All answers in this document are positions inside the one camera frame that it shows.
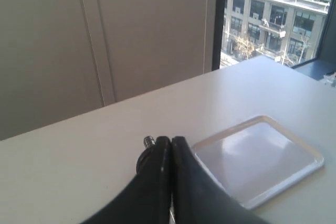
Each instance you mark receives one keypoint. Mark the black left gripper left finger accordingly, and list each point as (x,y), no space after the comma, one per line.
(147,197)

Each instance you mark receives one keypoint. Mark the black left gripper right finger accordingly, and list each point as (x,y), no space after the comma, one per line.
(196,196)

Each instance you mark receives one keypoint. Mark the black weight plate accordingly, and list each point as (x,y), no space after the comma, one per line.
(143,158)

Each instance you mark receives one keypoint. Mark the chrome threaded dumbbell bar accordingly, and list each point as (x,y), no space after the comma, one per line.
(148,142)

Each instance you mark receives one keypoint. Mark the white rectangular plastic tray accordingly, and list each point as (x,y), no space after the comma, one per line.
(256,160)

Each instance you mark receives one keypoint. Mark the dark blue window sill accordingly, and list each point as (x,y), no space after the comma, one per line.
(315,68)

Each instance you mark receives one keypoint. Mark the beige building outside window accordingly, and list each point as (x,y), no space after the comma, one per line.
(286,31)

